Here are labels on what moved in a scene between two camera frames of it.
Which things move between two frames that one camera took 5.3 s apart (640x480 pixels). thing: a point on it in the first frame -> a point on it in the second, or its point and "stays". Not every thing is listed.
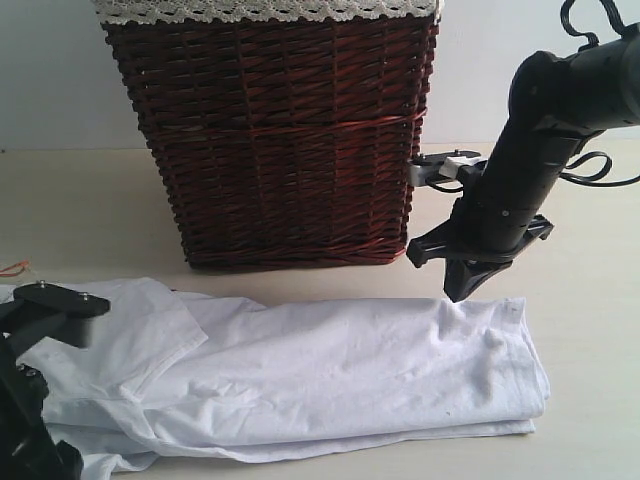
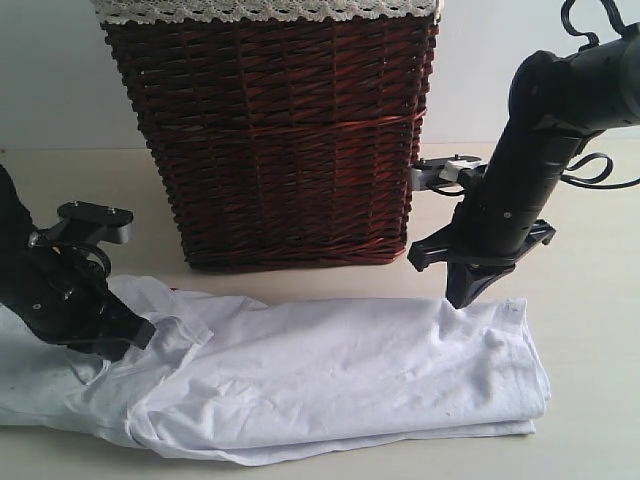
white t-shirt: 172,373 stays
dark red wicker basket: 282,143 stays
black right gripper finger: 437,244 stays
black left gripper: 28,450 -> 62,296
